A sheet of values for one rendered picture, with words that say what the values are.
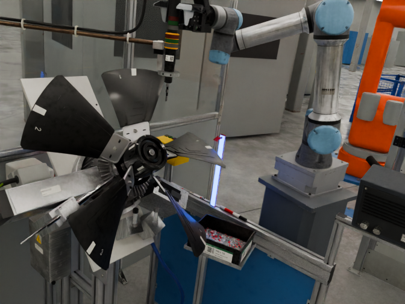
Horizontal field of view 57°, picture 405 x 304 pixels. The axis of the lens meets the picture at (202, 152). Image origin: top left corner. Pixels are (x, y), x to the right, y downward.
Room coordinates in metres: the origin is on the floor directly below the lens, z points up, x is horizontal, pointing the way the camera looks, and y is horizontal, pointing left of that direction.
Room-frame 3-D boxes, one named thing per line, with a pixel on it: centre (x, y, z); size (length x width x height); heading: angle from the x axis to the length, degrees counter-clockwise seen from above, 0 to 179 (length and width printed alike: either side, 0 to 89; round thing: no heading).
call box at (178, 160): (1.66, 0.15, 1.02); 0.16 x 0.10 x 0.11; 52
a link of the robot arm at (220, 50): (1.43, -0.02, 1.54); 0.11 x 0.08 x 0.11; 172
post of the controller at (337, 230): (1.16, -0.50, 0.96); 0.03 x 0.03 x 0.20; 52
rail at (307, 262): (1.42, -0.16, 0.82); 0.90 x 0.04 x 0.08; 52
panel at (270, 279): (1.42, -0.16, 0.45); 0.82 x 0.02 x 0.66; 52
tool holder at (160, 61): (1.19, 0.15, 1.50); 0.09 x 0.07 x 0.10; 87
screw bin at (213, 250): (1.24, -0.11, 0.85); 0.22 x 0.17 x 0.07; 66
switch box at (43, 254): (1.22, 0.54, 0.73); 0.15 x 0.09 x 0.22; 52
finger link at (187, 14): (1.18, 0.10, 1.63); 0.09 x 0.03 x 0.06; 164
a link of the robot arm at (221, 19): (1.35, 0.02, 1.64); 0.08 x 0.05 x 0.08; 52
